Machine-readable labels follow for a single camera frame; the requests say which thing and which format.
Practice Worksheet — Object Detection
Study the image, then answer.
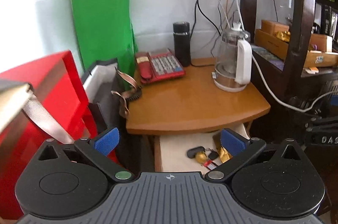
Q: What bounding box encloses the white cloth liner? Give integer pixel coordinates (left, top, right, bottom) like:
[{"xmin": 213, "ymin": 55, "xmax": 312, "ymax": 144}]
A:
[{"xmin": 160, "ymin": 125, "xmax": 250, "ymax": 174}]

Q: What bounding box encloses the dark wooden shelf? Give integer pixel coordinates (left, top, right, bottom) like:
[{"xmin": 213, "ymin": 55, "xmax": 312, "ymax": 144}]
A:
[{"xmin": 238, "ymin": 0, "xmax": 338, "ymax": 113}]

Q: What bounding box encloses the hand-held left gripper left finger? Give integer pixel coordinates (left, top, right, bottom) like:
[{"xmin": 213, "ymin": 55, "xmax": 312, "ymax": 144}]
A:
[{"xmin": 37, "ymin": 127, "xmax": 134, "ymax": 183}]

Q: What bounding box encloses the green cloth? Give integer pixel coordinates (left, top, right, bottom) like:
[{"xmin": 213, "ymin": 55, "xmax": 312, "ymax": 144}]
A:
[{"xmin": 65, "ymin": 0, "xmax": 139, "ymax": 79}]

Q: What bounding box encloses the small wooden box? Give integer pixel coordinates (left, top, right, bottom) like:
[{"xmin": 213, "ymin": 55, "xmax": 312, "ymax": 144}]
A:
[{"xmin": 261, "ymin": 19, "xmax": 290, "ymax": 35}]

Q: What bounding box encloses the wooden side table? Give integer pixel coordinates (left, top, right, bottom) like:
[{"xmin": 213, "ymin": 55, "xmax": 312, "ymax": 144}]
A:
[{"xmin": 125, "ymin": 56, "xmax": 271, "ymax": 137}]

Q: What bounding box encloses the glass electric kettle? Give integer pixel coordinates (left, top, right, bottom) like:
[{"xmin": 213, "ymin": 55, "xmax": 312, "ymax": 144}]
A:
[{"xmin": 211, "ymin": 22, "xmax": 252, "ymax": 93}]

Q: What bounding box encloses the beige box lid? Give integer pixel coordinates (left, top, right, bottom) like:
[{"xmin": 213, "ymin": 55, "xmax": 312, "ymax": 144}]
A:
[{"xmin": 0, "ymin": 79, "xmax": 35, "ymax": 132}]

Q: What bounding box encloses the black key fob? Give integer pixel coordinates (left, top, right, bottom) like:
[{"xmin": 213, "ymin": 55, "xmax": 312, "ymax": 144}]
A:
[{"xmin": 187, "ymin": 146, "xmax": 205, "ymax": 159}]

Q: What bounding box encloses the black thermos bottle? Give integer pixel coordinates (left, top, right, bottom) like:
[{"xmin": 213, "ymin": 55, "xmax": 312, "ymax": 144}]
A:
[{"xmin": 173, "ymin": 21, "xmax": 192, "ymax": 68}]

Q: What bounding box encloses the grey paper bag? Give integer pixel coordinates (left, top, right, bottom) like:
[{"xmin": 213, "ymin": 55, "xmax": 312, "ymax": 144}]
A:
[{"xmin": 80, "ymin": 57, "xmax": 144, "ymax": 172}]

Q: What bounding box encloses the wooden drawer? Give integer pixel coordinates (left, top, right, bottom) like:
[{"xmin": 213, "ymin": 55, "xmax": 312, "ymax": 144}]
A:
[{"xmin": 154, "ymin": 121, "xmax": 254, "ymax": 174}]

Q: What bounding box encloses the thick white power cable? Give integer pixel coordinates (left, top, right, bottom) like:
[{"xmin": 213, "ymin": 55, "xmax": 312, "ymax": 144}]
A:
[{"xmin": 251, "ymin": 53, "xmax": 337, "ymax": 112}]

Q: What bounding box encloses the large wooden box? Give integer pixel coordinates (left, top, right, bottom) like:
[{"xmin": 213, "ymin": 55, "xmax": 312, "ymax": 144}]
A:
[{"xmin": 254, "ymin": 29, "xmax": 338, "ymax": 68}]

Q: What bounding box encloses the red telephone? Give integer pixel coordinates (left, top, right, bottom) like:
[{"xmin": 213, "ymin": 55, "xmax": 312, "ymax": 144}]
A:
[{"xmin": 135, "ymin": 48, "xmax": 186, "ymax": 85}]

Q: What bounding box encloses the black coiled phone cord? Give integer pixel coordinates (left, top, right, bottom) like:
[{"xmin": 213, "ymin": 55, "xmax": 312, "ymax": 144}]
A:
[{"xmin": 126, "ymin": 87, "xmax": 143, "ymax": 103}]

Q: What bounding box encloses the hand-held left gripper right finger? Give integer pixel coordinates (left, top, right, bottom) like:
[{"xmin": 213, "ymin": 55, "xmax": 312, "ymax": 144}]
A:
[{"xmin": 204, "ymin": 128, "xmax": 304, "ymax": 183}]

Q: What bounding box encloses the red snack bar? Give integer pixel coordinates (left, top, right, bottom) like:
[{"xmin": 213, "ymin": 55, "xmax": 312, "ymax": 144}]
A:
[{"xmin": 203, "ymin": 160, "xmax": 221, "ymax": 169}]

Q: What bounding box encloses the white satin ribbon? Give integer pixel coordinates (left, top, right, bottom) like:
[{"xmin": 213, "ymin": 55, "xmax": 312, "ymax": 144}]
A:
[{"xmin": 22, "ymin": 94, "xmax": 76, "ymax": 144}]

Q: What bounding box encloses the gold snack packet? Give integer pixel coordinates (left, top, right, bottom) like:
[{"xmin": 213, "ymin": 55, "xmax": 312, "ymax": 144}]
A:
[{"xmin": 213, "ymin": 134, "xmax": 234, "ymax": 164}]

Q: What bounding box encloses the gold foil chocolate ball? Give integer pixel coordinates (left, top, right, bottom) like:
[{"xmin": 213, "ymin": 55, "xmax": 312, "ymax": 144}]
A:
[{"xmin": 195, "ymin": 152, "xmax": 209, "ymax": 164}]

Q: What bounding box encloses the dark mesh object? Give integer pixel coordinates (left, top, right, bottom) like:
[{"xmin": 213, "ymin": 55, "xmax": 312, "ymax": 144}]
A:
[{"xmin": 288, "ymin": 79, "xmax": 338, "ymax": 115}]

